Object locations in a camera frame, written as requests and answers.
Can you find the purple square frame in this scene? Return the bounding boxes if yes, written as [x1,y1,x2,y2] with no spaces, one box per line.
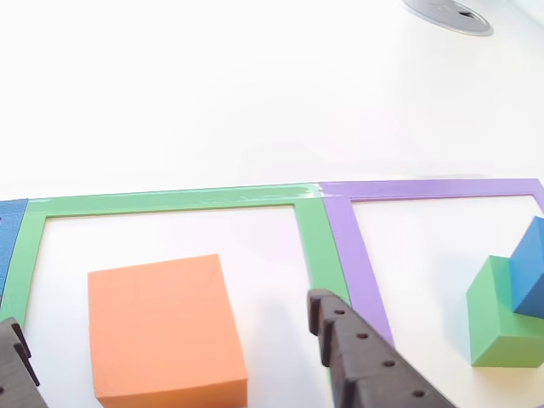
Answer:
[317,178,544,408]

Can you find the orange square block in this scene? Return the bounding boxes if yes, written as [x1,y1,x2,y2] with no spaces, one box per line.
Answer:
[87,253,249,408]

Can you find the small blue cube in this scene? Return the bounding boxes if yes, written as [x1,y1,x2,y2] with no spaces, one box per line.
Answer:
[508,215,544,320]

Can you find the blue square frame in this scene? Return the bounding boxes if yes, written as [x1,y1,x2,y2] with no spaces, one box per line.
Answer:
[0,198,30,298]

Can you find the silver round cable grommet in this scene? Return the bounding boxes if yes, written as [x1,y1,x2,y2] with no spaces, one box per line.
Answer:
[400,0,496,37]

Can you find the green square block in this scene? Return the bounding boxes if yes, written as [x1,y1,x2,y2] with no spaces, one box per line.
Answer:
[465,254,544,369]

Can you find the green square frame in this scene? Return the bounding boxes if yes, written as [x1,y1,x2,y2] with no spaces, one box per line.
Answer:
[0,184,353,408]

